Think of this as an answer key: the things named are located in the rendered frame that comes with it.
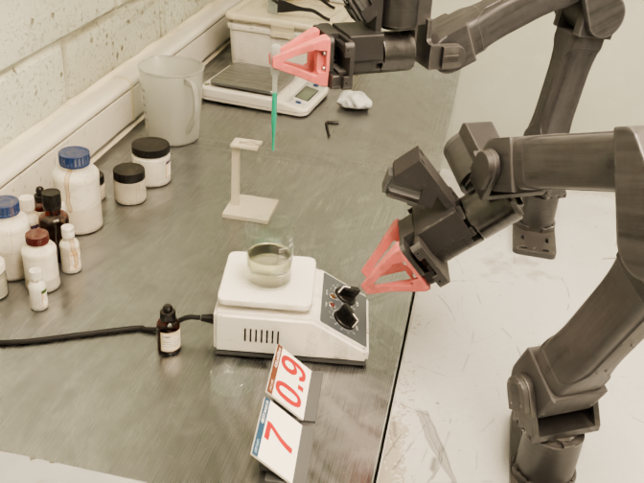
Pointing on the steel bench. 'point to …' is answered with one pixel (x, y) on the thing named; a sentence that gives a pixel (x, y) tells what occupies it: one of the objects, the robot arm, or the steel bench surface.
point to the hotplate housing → (284, 333)
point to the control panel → (338, 310)
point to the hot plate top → (230, 285)
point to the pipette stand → (240, 205)
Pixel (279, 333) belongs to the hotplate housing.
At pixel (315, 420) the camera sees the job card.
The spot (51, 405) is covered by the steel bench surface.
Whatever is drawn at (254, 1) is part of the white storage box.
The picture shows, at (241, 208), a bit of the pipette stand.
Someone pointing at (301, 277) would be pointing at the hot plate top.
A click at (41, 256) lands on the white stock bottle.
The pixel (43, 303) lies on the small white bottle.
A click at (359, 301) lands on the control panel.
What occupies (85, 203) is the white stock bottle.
